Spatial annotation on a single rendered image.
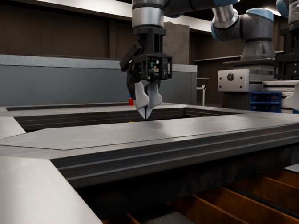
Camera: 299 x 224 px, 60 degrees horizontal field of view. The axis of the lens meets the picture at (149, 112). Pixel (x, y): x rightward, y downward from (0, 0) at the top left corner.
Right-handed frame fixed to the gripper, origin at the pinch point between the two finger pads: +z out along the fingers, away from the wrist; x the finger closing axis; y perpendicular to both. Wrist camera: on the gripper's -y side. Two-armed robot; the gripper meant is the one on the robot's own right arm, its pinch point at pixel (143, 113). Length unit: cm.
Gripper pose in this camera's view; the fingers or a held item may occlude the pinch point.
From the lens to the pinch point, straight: 65.4
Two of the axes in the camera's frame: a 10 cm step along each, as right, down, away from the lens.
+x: 8.5, -0.5, 5.3
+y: 5.3, 0.9, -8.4
